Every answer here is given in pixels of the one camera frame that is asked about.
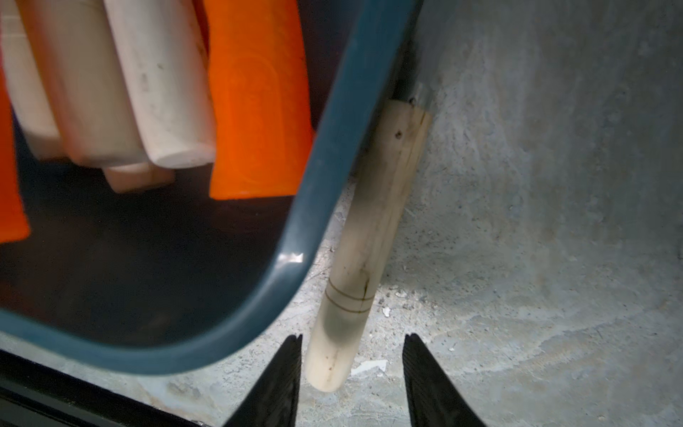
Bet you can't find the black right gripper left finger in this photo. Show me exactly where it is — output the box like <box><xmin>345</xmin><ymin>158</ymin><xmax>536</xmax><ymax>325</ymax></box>
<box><xmin>224</xmin><ymin>334</ymin><xmax>302</xmax><ymax>427</ymax></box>

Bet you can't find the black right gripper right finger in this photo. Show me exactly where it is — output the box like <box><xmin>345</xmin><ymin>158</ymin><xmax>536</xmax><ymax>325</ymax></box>
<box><xmin>402</xmin><ymin>334</ymin><xmax>486</xmax><ymax>427</ymax></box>

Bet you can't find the orange handle sickle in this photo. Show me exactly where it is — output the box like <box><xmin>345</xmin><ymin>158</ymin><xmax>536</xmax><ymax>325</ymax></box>
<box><xmin>0</xmin><ymin>71</ymin><xmax>31</xmax><ymax>244</ymax></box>
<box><xmin>204</xmin><ymin>0</ymin><xmax>314</xmax><ymax>200</ymax></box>

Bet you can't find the teal plastic storage tray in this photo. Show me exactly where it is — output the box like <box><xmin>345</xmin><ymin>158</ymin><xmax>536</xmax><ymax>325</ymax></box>
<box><xmin>1</xmin><ymin>1</ymin><xmax>422</xmax><ymax>375</ymax></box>

